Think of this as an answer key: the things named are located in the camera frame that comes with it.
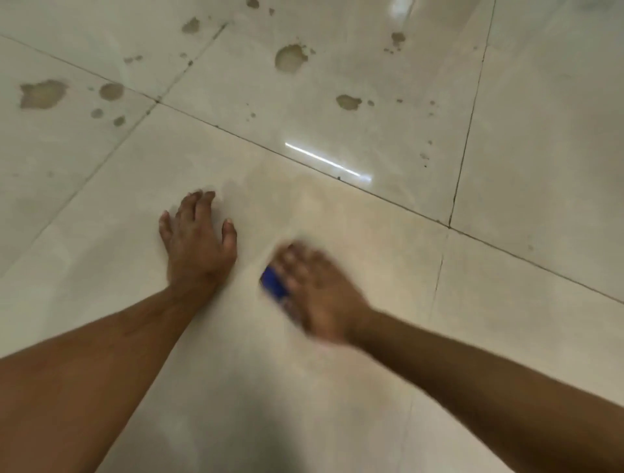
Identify person's right hand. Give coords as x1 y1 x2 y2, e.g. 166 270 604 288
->
269 240 376 347

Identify person's left hand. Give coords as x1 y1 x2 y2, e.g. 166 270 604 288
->
158 189 239 299

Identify blue scrubbing sponge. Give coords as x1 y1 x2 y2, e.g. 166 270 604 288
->
259 265 313 328

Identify person's right forearm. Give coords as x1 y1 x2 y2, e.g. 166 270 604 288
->
350 309 624 473

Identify person's left forearm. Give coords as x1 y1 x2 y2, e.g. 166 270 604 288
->
0 287 217 473

